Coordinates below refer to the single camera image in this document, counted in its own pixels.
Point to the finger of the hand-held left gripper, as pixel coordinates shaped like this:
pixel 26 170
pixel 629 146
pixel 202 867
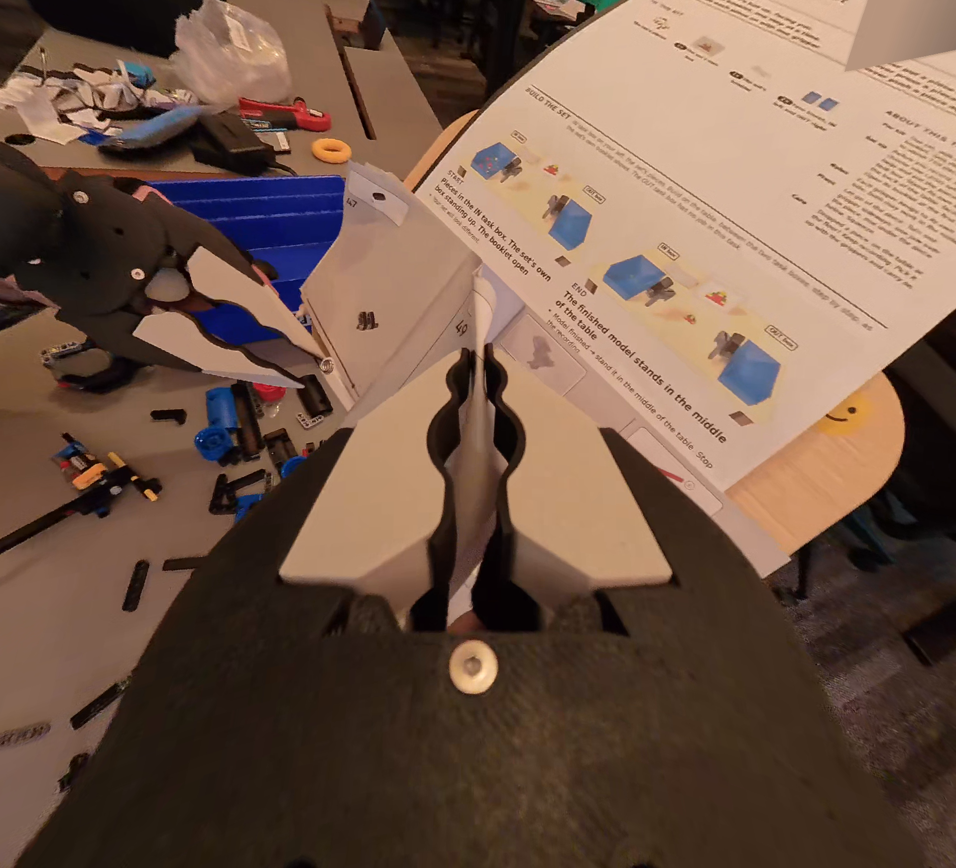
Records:
pixel 194 345
pixel 239 285

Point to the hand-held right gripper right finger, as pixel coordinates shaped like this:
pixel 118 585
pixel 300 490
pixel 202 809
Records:
pixel 590 509

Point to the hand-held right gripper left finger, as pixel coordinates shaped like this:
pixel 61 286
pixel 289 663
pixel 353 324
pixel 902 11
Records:
pixel 358 509

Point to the small brick assembly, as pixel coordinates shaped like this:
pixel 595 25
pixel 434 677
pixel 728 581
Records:
pixel 89 468

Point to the instruction booklet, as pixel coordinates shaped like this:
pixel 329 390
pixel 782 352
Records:
pixel 672 136

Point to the grey desk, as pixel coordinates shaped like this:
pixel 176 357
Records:
pixel 75 584

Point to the person's left hand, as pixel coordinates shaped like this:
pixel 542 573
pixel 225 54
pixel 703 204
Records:
pixel 261 276

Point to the blue curved panel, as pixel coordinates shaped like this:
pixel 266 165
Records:
pixel 219 405

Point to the blue storage bin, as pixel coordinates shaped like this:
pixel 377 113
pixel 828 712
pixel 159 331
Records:
pixel 246 210

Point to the black small brick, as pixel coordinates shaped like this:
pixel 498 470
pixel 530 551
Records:
pixel 169 416

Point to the blue wheel rim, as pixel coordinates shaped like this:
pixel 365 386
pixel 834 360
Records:
pixel 293 466
pixel 213 444

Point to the red translucent rim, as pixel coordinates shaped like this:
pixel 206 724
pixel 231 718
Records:
pixel 267 390

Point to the long black holed beam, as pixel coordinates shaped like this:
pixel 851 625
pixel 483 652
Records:
pixel 246 420
pixel 97 704

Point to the grey black chassis assembly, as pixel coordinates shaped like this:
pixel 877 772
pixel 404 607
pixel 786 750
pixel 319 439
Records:
pixel 97 371

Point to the blue flat panel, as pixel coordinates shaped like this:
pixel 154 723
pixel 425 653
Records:
pixel 246 507

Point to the black curved panel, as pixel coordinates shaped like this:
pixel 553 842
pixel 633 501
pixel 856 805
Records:
pixel 315 396

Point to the tablet with blue screen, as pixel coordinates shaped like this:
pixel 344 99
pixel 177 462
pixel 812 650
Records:
pixel 157 125

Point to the black hard case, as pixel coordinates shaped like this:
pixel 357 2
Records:
pixel 228 143

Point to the black piece with yellow axle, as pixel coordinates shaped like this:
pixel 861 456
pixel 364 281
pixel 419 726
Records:
pixel 138 483

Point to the small blue grey box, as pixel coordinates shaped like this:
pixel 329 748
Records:
pixel 278 141

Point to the white book stand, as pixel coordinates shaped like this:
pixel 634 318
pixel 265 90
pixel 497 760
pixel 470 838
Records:
pixel 747 532

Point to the red hand tool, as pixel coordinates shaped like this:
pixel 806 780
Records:
pixel 284 113

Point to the black flat plate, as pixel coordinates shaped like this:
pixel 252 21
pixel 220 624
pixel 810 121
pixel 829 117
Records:
pixel 183 563

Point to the black five-hole beam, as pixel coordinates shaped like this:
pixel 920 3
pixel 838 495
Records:
pixel 136 584

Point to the large crumpled plastic bag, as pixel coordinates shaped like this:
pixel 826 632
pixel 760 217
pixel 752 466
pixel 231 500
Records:
pixel 231 46

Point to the yellow smiley sticker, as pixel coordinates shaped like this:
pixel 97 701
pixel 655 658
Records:
pixel 844 416

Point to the black tee connector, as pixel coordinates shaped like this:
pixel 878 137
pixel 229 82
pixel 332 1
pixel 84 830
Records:
pixel 75 771

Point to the black steel pole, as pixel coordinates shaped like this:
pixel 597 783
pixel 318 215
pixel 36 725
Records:
pixel 508 1

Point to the grey thin beam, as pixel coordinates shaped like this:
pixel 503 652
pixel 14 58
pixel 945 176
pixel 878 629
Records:
pixel 22 733

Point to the black rectangular frame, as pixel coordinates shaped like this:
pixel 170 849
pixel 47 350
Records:
pixel 280 444

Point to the black open frame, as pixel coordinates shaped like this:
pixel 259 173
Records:
pixel 235 487

